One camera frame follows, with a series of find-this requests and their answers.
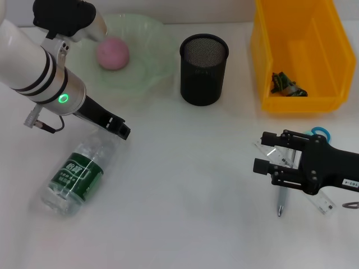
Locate black mesh pen holder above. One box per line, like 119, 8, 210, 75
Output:
179, 34, 229, 106

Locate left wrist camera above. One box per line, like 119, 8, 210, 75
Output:
32, 0, 108, 43

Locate blue scissors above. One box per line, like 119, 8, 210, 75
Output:
310, 127, 331, 140

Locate yellow plastic bin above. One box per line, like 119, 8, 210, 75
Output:
250, 0, 357, 114

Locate pink toy peach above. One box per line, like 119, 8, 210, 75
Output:
96, 36, 131, 71

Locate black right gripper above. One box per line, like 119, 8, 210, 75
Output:
252, 129, 359, 196

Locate transparent plastic ruler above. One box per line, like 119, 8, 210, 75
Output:
254, 141, 337, 216

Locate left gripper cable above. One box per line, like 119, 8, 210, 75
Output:
24, 105, 66, 135

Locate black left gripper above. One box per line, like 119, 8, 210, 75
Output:
73, 95, 132, 141

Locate translucent green fruit plate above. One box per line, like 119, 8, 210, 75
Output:
67, 13, 176, 99

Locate green plastic wrapper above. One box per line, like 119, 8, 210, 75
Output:
270, 71, 309, 98

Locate clear green-label water bottle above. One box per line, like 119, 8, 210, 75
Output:
40, 131, 125, 216

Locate grey white pen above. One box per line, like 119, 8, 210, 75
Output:
277, 150, 301, 218

